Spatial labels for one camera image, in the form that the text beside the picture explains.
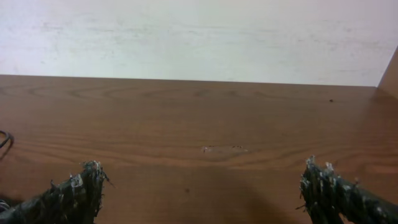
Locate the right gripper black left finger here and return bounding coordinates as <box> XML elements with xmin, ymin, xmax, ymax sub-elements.
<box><xmin>1</xmin><ymin>161</ymin><xmax>109</xmax><ymax>224</ymax></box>

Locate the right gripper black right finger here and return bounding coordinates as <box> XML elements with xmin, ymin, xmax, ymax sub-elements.
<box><xmin>299</xmin><ymin>155</ymin><xmax>397</xmax><ymax>224</ymax></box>

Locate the black USB cable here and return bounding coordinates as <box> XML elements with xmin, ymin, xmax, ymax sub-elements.
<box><xmin>0</xmin><ymin>130</ymin><xmax>15</xmax><ymax>160</ymax></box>

